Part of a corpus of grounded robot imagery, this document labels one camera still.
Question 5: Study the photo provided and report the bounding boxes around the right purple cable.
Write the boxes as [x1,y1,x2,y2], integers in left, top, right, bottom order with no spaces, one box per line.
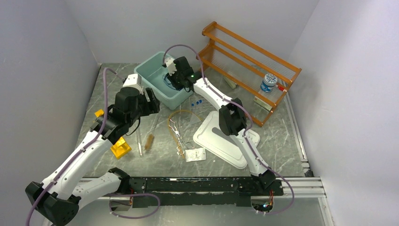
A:
[162,44,295,217]

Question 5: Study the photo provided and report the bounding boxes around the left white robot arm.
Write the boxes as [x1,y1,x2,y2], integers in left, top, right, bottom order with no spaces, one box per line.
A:
[25,86,160,226]

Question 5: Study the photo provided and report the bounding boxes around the blue white lidded jar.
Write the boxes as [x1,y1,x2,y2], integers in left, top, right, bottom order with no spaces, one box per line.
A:
[260,73,277,92]

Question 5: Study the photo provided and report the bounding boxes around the purple cable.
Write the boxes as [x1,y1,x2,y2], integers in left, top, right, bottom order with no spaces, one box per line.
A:
[24,67,160,226]
[162,44,295,217]

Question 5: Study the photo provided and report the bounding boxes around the metal crucible tongs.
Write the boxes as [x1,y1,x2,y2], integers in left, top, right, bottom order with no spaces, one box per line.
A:
[168,119,194,158]

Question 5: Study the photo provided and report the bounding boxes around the small white plastic bag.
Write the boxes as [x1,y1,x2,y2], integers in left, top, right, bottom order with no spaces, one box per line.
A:
[185,147,206,162]

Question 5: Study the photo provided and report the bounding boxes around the light green plastic bin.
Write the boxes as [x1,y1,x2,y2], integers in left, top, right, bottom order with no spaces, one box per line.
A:
[134,51,193,110]

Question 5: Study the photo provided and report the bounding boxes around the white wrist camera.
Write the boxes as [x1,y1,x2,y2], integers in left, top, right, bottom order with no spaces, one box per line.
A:
[164,57,177,76]
[122,73,144,94]

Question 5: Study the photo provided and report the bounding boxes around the brown test tube brush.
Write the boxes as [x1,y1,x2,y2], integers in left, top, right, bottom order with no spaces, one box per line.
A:
[144,117,159,152]

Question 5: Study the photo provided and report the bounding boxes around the blue safety glasses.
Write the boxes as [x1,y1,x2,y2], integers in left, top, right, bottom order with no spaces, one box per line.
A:
[163,75,176,90]

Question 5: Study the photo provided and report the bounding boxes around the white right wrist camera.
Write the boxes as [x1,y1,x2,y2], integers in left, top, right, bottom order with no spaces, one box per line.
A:
[164,57,177,76]

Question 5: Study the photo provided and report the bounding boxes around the black mounting rail base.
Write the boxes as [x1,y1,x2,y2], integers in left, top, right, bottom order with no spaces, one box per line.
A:
[114,177,284,208]

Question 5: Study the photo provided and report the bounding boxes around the white green small box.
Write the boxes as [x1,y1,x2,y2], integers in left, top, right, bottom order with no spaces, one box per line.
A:
[254,97,272,111]

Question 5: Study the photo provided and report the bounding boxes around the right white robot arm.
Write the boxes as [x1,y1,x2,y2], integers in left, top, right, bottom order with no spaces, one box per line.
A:
[162,56,276,195]

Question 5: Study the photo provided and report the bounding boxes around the yellow test tube rack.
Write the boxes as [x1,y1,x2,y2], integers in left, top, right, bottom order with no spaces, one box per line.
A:
[90,106,133,159]

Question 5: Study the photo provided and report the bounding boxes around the white plastic bin lid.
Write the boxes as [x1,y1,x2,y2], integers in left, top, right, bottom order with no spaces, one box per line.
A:
[193,111,247,170]

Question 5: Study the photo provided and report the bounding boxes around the orange wooden shelf rack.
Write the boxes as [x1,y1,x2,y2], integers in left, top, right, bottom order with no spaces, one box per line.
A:
[199,21,302,127]

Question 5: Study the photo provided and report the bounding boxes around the yellow rubber tubing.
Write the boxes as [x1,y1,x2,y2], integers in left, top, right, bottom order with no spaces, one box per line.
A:
[168,110,203,159]

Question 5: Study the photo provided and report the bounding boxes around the clear glass test tube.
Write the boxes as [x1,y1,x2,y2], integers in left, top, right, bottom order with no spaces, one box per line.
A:
[136,128,144,157]

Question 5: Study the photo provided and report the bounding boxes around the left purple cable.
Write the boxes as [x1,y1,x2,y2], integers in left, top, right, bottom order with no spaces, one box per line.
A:
[24,67,160,226]

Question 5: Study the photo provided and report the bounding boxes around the clear plastic funnel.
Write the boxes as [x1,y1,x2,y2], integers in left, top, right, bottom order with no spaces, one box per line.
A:
[188,112,202,126]

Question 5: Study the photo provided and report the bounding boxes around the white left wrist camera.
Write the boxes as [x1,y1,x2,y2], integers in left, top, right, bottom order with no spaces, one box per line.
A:
[122,73,144,94]

